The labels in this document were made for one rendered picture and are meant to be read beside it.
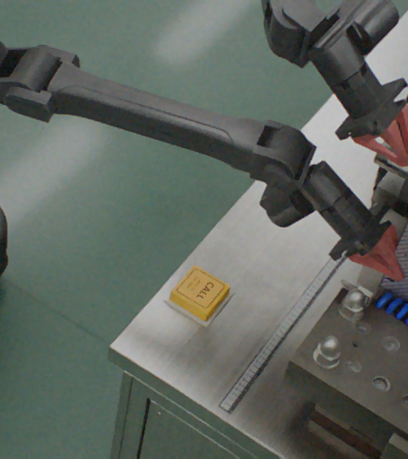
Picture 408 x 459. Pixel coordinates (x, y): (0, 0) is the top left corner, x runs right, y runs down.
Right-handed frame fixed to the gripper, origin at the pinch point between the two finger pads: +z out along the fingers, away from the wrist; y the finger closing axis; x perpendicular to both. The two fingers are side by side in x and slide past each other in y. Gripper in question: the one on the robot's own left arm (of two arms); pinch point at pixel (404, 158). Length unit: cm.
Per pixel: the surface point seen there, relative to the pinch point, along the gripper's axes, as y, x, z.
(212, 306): 18.4, -33.5, 6.9
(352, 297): 13.3, -10.4, 12.4
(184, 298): 19.9, -36.1, 3.6
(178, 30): -121, -172, 3
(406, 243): 5.2, -3.8, 10.4
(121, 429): 34, -53, 17
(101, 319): -17, -136, 33
